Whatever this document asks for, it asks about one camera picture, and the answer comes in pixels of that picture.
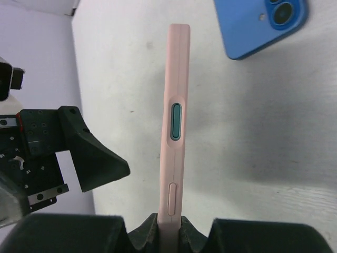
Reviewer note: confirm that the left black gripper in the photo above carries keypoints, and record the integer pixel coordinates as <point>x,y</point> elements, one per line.
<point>30,140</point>

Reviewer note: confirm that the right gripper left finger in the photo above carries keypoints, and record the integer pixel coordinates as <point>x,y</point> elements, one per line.
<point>44,232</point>

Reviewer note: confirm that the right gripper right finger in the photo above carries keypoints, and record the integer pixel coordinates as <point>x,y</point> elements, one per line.
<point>252,236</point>

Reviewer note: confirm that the pink cased phone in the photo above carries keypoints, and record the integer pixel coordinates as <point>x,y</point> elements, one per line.
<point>173,136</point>

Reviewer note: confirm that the blue phone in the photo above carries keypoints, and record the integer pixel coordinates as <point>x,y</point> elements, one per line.
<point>250,26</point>

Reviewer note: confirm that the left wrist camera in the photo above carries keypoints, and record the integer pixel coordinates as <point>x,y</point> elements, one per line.
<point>11,78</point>

